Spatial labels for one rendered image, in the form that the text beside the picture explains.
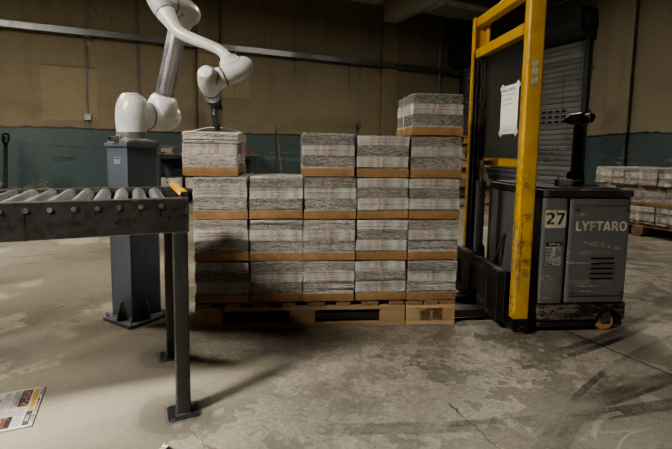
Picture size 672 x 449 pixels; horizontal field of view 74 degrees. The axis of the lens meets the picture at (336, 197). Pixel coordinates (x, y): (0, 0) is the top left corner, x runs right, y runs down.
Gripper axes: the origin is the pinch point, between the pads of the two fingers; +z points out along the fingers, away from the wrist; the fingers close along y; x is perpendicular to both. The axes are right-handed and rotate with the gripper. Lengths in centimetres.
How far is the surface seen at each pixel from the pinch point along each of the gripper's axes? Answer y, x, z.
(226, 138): 21.4, 7.7, -14.3
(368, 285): 90, 85, 25
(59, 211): 88, -30, -82
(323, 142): 21, 58, -12
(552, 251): 78, 182, 1
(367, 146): 23, 82, -11
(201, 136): 20.6, -5.0, -14.5
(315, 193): 45, 54, 1
